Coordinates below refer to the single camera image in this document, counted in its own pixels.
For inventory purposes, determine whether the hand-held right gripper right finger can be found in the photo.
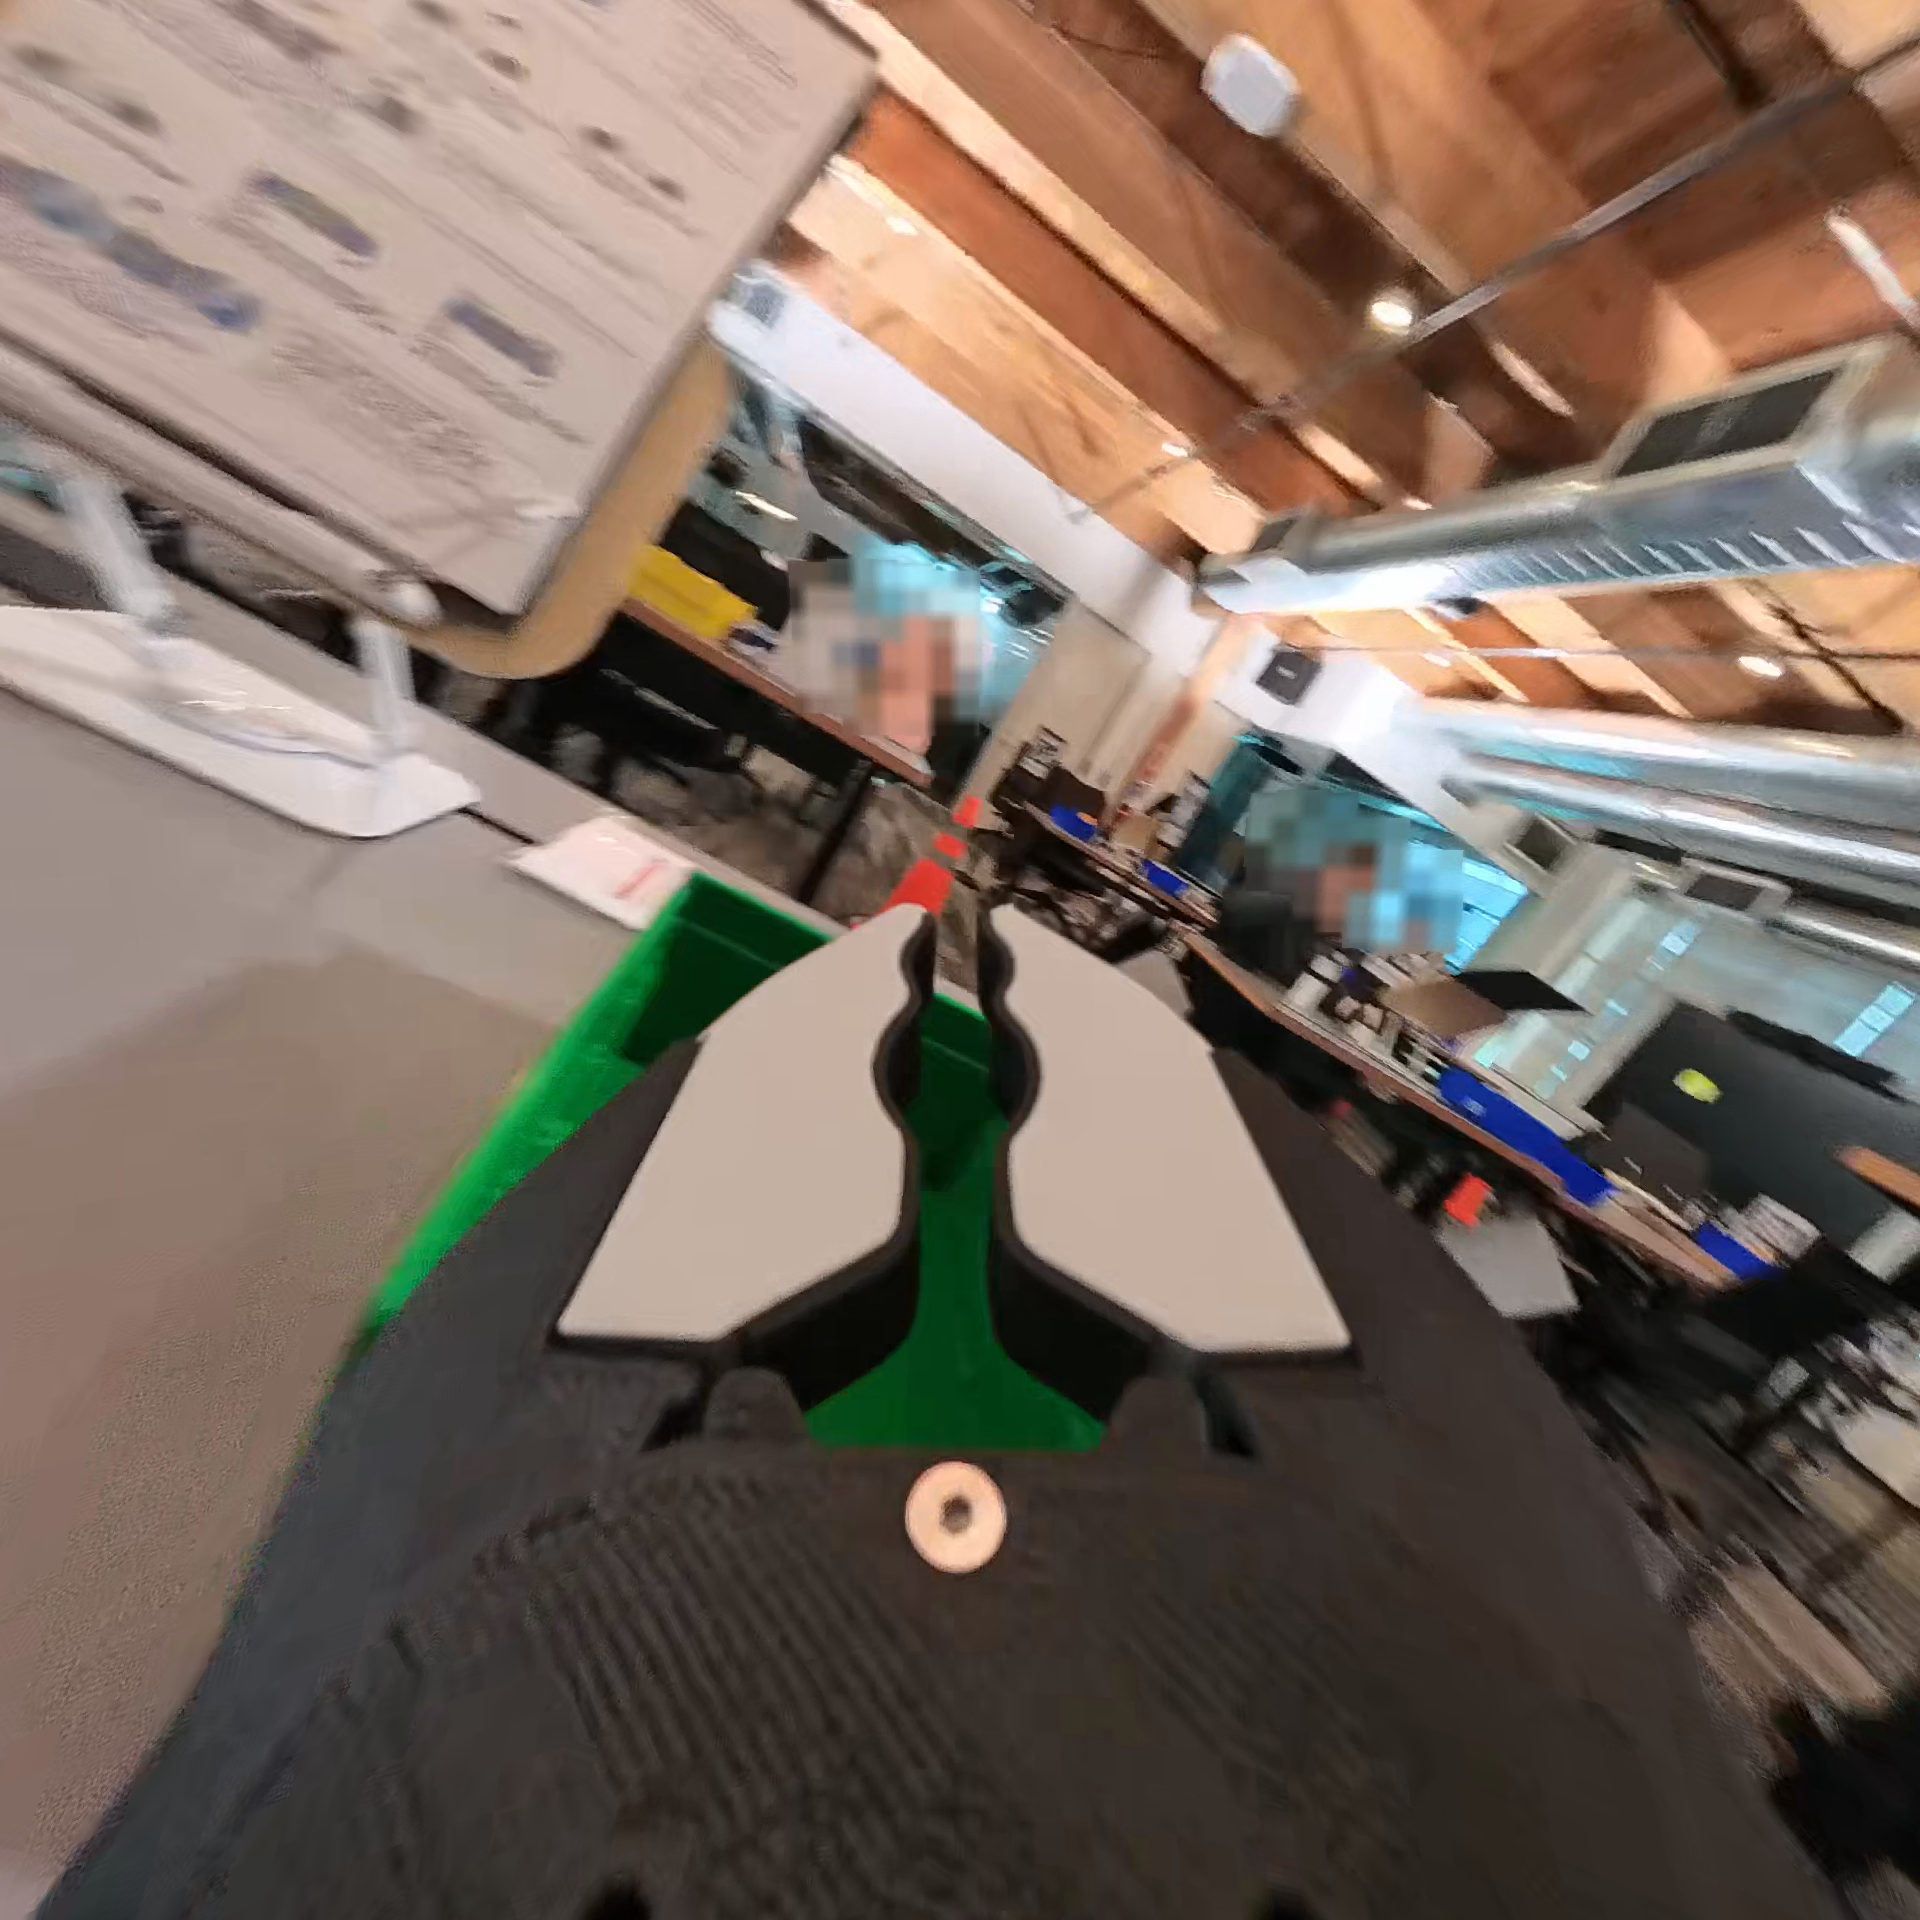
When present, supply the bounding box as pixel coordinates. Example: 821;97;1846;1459
976;904;1351;1420

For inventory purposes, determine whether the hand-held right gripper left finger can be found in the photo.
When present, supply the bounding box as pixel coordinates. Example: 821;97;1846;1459
559;904;938;1412

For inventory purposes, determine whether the green plastic bin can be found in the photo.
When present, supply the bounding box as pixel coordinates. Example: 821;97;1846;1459
360;874;1112;1455

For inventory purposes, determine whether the grey desk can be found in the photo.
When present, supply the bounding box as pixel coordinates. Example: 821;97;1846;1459
0;511;843;1878

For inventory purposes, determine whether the wooden work table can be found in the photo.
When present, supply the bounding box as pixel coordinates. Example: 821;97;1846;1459
1185;930;1743;1292

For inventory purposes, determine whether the tan document stand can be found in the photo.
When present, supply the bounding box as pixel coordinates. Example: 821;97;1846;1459
1379;973;1584;1044

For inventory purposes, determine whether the dark work table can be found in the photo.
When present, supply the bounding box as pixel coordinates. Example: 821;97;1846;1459
997;795;1217;932

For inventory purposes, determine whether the grey leaning board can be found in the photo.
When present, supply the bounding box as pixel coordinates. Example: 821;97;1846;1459
1448;1214;1578;1322

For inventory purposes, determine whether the orange traffic cone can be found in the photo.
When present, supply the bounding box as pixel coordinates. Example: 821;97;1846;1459
886;795;984;918

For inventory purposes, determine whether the laminated paper sheet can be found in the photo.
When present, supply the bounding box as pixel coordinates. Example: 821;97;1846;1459
503;816;699;930

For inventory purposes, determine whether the wooden background table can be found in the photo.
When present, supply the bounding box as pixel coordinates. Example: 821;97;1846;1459
622;601;938;903

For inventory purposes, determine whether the black computer monitor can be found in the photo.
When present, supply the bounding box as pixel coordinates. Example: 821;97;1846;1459
1606;1005;1920;1246

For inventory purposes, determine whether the yellow plastic bin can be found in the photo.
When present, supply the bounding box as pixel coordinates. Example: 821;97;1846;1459
630;543;752;633

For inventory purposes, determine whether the printed instruction sheet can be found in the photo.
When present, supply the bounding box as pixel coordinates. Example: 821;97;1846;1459
0;0;879;618

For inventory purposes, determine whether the white ceiling access point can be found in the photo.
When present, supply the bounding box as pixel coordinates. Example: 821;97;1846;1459
1199;32;1304;137

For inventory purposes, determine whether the silver ventilation duct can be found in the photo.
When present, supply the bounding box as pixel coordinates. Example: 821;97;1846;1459
1199;339;1920;618
1395;697;1920;903

